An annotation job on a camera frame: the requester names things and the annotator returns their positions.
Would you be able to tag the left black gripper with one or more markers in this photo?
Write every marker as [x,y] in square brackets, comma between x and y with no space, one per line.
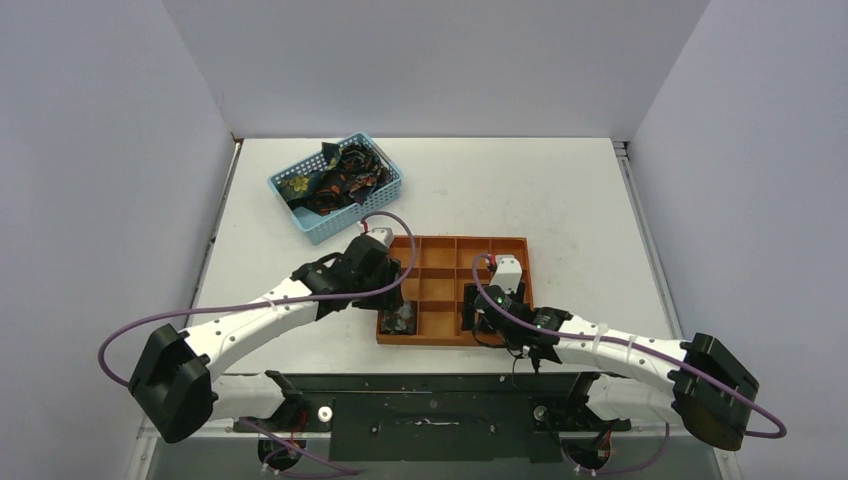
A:
[383,301]

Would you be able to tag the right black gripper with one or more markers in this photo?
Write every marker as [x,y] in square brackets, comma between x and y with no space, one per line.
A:
[478,304]

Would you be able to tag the orange wooden compartment tray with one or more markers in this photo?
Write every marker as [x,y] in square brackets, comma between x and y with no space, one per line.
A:
[440,272]

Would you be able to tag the orange floral necktie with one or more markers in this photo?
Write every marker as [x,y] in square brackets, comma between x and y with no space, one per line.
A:
[401,321]

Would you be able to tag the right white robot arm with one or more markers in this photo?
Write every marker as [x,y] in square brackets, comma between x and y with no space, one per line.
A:
[698,384]

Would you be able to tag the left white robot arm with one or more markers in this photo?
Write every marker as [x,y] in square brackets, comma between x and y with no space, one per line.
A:
[181,380]

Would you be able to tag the black tie with orange swirls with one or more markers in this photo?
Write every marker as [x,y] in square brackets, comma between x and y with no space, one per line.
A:
[352,174]

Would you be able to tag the dark tie with yellow flowers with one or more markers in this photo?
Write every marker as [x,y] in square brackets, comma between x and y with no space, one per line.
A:
[296,189]

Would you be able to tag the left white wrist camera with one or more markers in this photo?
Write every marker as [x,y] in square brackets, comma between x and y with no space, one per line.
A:
[383,235]

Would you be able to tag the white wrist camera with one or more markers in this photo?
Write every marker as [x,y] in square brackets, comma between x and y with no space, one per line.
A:
[383,235]
[507,273]

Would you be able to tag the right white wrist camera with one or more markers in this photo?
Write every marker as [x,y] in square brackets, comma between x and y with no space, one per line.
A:
[507,273]

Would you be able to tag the black metal base plate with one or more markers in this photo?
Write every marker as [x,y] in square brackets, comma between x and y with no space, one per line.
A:
[441,417]

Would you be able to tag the aluminium frame rail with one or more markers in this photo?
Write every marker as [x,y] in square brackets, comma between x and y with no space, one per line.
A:
[727,462]

